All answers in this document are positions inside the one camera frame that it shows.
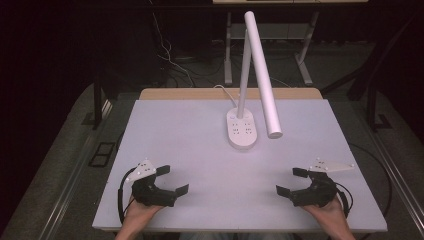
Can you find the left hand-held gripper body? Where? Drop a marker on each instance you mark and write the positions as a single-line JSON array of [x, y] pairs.
[[151, 195]]

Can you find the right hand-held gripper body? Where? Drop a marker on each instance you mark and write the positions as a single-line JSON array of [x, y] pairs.
[[316, 195]]

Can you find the person's right hand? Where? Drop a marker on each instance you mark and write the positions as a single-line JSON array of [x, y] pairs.
[[328, 215]]

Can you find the person's left hand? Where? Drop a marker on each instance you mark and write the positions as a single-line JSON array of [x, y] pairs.
[[138, 214]]

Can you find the white desk lamp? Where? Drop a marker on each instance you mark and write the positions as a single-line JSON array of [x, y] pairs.
[[241, 131]]

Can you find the black metal stand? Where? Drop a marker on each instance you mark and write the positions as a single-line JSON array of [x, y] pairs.
[[373, 106], [97, 103]]

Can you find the white metal-legged desk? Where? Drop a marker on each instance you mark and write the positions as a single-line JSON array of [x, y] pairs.
[[228, 66]]

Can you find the black rectangular floor frame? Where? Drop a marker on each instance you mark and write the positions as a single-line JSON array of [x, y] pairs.
[[101, 154]]

